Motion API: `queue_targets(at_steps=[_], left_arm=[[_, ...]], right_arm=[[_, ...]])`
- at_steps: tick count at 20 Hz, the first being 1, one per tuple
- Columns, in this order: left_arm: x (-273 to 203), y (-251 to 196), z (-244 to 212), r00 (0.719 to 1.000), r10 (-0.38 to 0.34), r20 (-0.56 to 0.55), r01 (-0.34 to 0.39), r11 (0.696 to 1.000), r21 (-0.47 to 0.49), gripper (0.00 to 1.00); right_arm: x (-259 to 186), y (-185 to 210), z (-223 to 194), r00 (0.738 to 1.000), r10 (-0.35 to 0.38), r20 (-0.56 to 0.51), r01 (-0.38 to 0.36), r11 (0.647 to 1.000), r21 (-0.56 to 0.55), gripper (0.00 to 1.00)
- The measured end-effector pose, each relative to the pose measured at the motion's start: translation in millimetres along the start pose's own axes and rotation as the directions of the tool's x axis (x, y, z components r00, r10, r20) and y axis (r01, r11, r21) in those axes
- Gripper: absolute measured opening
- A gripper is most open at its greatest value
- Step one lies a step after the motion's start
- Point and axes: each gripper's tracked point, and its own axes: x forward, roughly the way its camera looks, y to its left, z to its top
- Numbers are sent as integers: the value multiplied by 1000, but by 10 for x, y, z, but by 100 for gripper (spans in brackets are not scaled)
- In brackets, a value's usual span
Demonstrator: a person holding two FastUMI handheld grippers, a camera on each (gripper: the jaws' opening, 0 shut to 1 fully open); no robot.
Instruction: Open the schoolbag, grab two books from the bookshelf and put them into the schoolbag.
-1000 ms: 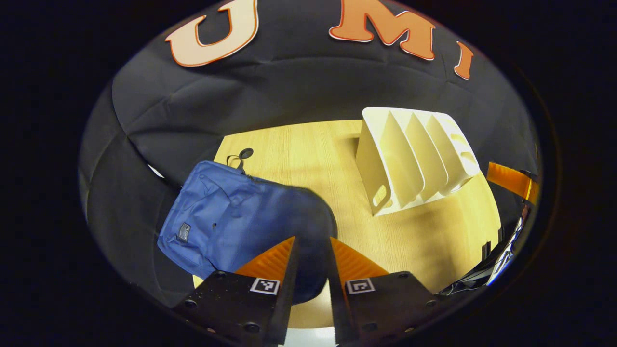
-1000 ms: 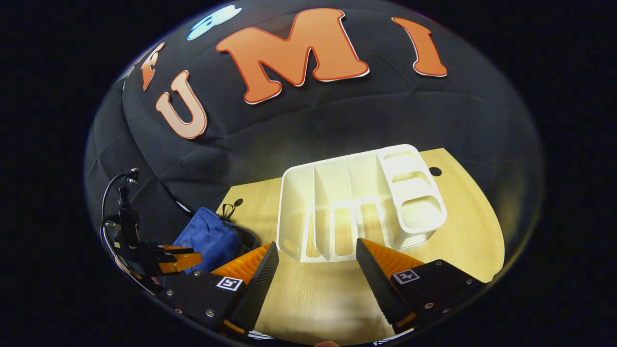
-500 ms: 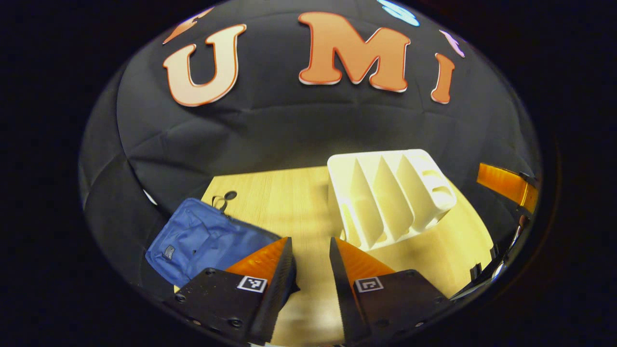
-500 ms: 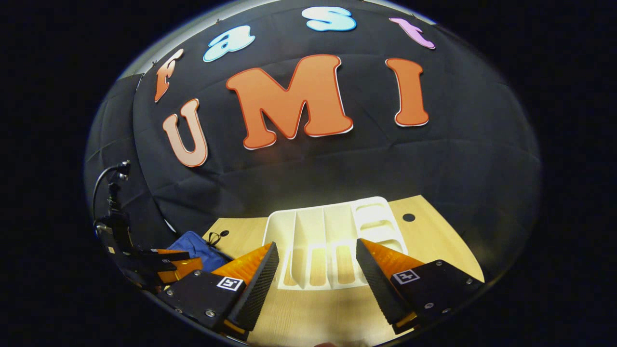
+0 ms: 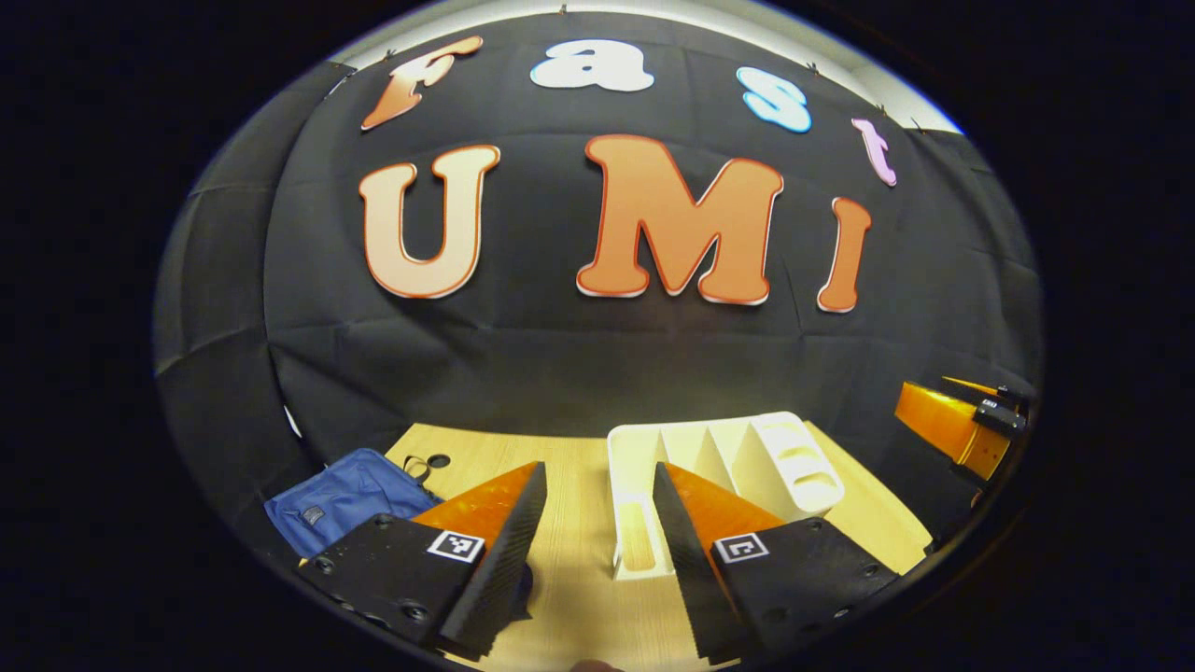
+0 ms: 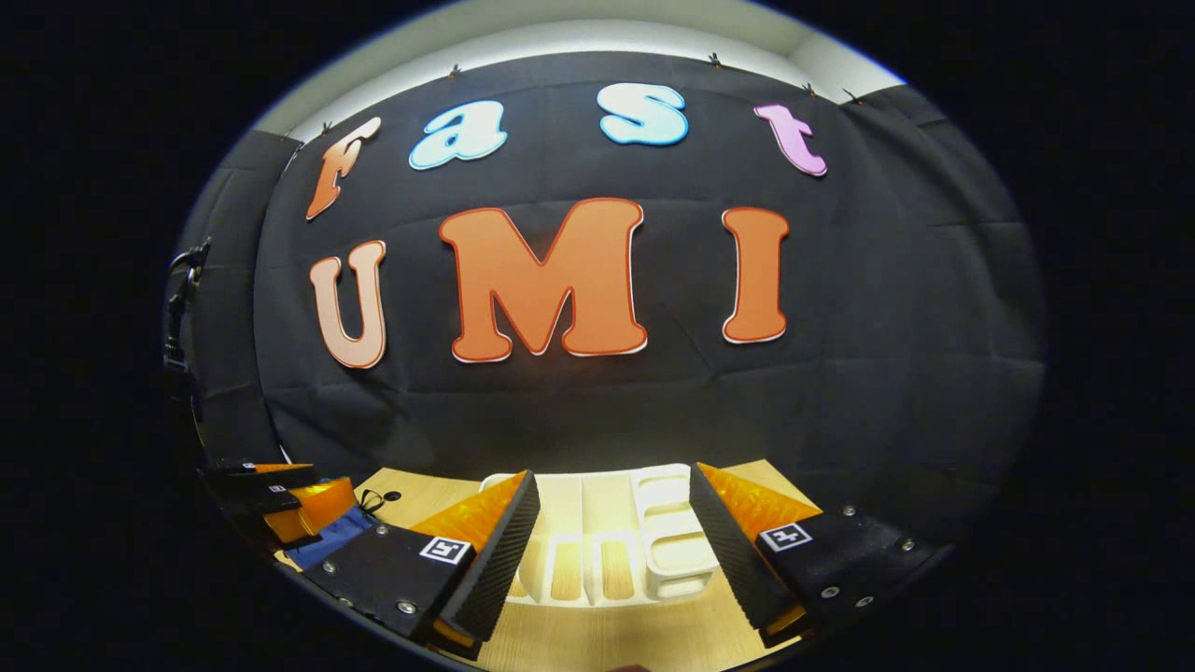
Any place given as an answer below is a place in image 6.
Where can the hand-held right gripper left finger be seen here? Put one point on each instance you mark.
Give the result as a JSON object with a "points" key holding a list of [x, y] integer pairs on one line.
{"points": [[499, 569]]}

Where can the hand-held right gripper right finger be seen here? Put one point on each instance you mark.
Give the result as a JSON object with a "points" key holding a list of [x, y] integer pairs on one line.
{"points": [[733, 560]]}

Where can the white bookshelf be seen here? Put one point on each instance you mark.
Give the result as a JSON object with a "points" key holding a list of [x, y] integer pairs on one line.
{"points": [[672, 551]]}

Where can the blue schoolbag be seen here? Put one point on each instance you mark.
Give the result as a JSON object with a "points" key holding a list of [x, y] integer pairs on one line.
{"points": [[327, 541]]}

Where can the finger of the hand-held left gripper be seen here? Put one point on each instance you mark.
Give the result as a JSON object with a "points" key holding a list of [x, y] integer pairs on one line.
{"points": [[257, 504], [271, 479]]}

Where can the black stand clamp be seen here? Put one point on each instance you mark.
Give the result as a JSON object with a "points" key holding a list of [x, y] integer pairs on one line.
{"points": [[182, 280]]}

